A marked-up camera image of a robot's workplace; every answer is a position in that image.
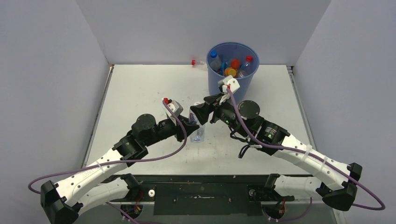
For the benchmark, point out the blue label blue cap bottle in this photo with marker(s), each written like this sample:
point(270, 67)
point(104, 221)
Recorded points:
point(213, 56)

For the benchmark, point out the blue plastic bin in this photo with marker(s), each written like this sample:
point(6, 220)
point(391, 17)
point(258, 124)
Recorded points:
point(228, 51)

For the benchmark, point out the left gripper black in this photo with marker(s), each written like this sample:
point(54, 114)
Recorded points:
point(188, 127)

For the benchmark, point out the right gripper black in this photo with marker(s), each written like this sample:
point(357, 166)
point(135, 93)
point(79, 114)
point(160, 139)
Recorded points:
point(202, 111)

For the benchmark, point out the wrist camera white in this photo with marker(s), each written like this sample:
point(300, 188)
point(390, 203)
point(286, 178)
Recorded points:
point(229, 83)
point(174, 106)

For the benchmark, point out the orange juice bottle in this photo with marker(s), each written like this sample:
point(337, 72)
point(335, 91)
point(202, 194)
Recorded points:
point(230, 72)

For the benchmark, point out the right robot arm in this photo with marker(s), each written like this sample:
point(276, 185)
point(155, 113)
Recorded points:
point(332, 181)

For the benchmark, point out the red label clear bottle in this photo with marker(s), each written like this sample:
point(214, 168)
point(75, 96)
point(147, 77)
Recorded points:
point(245, 68)

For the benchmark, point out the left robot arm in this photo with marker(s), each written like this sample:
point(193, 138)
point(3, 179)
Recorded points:
point(64, 201)

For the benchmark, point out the clear jar silver lid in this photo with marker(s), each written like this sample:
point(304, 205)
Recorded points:
point(215, 65)

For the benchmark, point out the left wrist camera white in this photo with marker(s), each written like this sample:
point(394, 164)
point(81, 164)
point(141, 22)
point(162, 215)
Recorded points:
point(174, 106)

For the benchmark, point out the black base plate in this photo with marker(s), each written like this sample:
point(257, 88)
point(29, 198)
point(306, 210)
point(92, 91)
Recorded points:
point(205, 194)

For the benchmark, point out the small red cap bottle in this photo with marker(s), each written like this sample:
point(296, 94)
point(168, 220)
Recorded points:
point(235, 64)

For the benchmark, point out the crushed blue label bottle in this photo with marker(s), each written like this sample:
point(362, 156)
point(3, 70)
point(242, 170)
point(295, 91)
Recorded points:
point(223, 68)

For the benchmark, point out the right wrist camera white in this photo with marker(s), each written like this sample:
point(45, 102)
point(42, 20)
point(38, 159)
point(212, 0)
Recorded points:
point(229, 83)

